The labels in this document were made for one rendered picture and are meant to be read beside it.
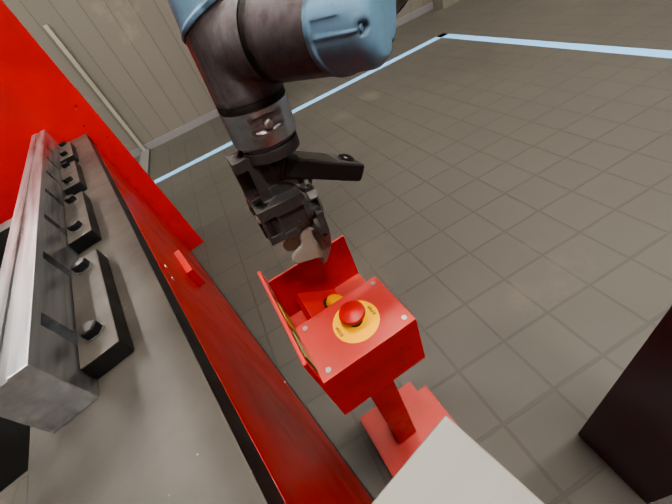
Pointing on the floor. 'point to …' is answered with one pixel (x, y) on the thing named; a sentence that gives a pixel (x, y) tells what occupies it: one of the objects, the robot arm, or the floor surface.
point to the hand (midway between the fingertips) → (325, 253)
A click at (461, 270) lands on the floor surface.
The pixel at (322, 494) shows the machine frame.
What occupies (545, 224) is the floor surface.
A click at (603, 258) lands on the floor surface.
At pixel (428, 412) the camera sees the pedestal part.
